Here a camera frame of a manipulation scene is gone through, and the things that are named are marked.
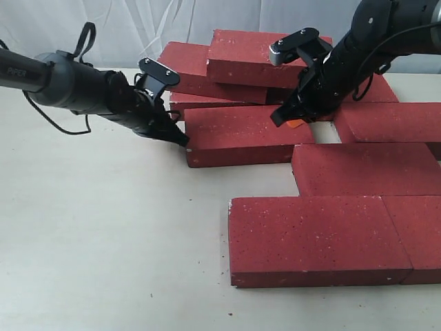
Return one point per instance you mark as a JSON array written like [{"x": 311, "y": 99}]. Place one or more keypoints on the red brick bottom stack left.
[{"x": 180, "y": 102}]

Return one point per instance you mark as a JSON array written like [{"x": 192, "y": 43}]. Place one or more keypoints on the red brick tilted stack left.
[{"x": 190, "y": 61}]

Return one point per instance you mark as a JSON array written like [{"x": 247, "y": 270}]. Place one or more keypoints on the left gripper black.
[{"x": 140, "y": 108}]

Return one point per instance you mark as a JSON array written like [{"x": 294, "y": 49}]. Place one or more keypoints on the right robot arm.
[{"x": 380, "y": 32}]

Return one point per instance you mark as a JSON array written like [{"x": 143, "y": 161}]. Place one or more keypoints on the red brick third row right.
[{"x": 365, "y": 169}]

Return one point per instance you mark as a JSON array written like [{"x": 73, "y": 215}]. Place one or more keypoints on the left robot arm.
[{"x": 57, "y": 80}]

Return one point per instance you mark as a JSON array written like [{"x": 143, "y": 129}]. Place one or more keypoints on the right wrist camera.
[{"x": 304, "y": 44}]

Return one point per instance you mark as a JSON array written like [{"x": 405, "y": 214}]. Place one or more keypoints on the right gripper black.
[{"x": 321, "y": 91}]

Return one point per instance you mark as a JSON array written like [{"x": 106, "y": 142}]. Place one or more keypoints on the red brick right middle row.
[{"x": 415, "y": 122}]

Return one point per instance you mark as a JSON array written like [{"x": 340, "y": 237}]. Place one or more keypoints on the white backdrop cloth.
[{"x": 129, "y": 30}]

